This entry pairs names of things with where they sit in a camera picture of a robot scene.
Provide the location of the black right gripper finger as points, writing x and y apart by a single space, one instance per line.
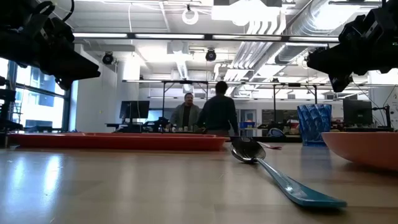
329 62
340 83

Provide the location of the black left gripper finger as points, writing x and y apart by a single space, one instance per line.
64 84
74 67

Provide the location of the blue faceted plastic cup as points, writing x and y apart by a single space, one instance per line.
314 124

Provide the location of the pink bowl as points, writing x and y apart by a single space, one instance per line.
367 149

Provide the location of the red plastic tray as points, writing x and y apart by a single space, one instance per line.
118 142

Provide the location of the large glass window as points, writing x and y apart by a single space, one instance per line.
40 105

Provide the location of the black computer monitor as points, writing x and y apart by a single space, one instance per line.
134 109
357 112

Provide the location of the black desk stand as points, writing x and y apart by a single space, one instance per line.
387 116

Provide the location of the black equipment rack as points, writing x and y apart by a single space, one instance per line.
7 105

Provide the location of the blue white round object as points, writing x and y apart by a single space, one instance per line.
275 132

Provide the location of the overhead light bar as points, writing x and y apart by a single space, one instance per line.
171 36

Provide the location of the person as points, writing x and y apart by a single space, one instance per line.
186 115
219 115

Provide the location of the black ceiling camera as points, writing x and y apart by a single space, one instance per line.
108 58
211 55

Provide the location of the silver ceiling duct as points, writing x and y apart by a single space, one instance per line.
298 31

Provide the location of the black metal rig frame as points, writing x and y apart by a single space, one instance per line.
274 99
163 99

